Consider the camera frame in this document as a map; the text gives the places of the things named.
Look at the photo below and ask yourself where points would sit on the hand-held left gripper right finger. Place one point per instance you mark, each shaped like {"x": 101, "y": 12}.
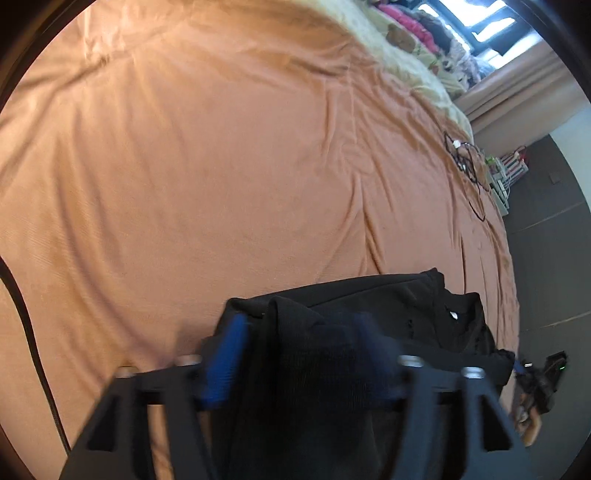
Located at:
{"x": 378, "y": 355}

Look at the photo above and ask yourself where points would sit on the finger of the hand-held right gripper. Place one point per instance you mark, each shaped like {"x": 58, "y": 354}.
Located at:
{"x": 521, "y": 368}

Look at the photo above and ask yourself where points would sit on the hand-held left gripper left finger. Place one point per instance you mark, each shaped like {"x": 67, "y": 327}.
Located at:
{"x": 226, "y": 355}

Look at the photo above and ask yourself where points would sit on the black t-shirt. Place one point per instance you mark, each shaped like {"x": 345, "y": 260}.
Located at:
{"x": 323, "y": 369}

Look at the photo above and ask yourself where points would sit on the pile of printed clothes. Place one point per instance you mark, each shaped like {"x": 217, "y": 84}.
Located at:
{"x": 466, "y": 64}

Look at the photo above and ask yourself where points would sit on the person's right hand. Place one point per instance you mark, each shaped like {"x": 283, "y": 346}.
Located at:
{"x": 531, "y": 429}

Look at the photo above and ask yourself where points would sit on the white nightstand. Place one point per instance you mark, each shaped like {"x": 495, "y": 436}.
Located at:
{"x": 501, "y": 194}

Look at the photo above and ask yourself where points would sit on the orange blanket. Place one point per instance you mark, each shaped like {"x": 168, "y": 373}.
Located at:
{"x": 207, "y": 161}

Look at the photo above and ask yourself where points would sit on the pink curtain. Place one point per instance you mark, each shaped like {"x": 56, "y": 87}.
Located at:
{"x": 521, "y": 87}

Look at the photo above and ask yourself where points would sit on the cream duvet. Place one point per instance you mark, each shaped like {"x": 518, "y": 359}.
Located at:
{"x": 415, "y": 74}

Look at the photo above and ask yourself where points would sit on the pink plush toy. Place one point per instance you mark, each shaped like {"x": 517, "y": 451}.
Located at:
{"x": 411, "y": 23}

